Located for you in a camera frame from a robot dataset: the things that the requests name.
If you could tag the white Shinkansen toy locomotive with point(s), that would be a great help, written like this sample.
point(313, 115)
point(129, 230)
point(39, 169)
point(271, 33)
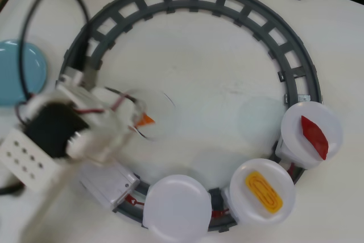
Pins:
point(113, 183)

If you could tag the red tuna sushi toy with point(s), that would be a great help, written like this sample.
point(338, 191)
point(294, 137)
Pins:
point(314, 137)

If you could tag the orange salmon sushi toy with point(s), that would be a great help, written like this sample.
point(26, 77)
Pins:
point(146, 120)

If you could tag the yellow egg sushi toy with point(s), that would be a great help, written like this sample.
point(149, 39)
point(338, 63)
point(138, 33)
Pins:
point(264, 193)

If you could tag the red train coupler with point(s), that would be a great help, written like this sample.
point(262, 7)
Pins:
point(290, 169)
point(220, 213)
point(133, 199)

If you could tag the white round plastic plate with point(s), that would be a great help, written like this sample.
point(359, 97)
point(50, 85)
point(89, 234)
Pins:
point(176, 209)
point(241, 197)
point(295, 129)

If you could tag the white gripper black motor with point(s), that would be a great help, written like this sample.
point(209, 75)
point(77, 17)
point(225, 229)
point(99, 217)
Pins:
point(128, 111)

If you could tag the blue round dish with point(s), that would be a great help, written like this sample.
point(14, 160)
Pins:
point(11, 69)

